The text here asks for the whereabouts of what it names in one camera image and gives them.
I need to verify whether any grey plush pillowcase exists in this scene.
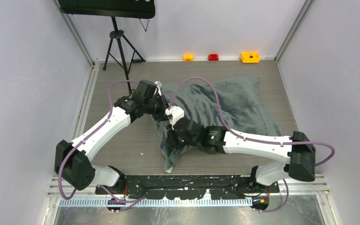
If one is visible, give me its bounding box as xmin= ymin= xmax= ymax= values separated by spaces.
xmin=151 ymin=76 xmax=283 ymax=173

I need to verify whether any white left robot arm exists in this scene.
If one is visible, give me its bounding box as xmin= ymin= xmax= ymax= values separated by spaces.
xmin=54 ymin=80 xmax=168 ymax=194

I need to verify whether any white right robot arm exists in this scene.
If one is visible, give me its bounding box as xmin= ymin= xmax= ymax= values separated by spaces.
xmin=166 ymin=118 xmax=315 ymax=192

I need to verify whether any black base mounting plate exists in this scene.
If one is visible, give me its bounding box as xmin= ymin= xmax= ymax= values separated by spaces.
xmin=96 ymin=175 xmax=279 ymax=200

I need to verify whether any orange small block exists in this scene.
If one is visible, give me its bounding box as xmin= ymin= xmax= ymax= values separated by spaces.
xmin=183 ymin=54 xmax=194 ymax=61

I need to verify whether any red small block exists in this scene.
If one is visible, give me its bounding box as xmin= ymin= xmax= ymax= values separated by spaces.
xmin=208 ymin=54 xmax=219 ymax=61

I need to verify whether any black tripod stand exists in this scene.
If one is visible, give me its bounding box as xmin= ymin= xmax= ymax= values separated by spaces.
xmin=103 ymin=17 xmax=146 ymax=93

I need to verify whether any yellow small bin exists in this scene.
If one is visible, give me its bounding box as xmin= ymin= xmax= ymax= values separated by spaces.
xmin=240 ymin=52 xmax=260 ymax=63

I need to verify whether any black panel on tripod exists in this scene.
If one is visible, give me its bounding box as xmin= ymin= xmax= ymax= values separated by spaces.
xmin=58 ymin=0 xmax=156 ymax=19

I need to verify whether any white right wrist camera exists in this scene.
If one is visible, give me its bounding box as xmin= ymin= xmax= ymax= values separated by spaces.
xmin=165 ymin=106 xmax=184 ymax=130

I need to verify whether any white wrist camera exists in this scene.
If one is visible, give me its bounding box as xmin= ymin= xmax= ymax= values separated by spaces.
xmin=165 ymin=106 xmax=184 ymax=130
xmin=154 ymin=81 xmax=162 ymax=96

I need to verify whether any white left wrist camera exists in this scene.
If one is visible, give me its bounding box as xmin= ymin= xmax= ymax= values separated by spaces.
xmin=154 ymin=81 xmax=162 ymax=96

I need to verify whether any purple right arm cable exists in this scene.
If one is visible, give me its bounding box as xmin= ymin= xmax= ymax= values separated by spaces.
xmin=168 ymin=77 xmax=336 ymax=213

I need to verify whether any aluminium left side rail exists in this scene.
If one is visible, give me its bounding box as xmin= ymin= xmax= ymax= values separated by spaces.
xmin=69 ymin=61 xmax=101 ymax=142

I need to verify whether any aluminium rail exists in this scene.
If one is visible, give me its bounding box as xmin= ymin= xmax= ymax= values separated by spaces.
xmin=48 ymin=176 xmax=330 ymax=208
xmin=69 ymin=61 xmax=101 ymax=142

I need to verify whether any aluminium front rail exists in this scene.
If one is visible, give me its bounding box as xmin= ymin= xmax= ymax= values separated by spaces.
xmin=48 ymin=176 xmax=330 ymax=208

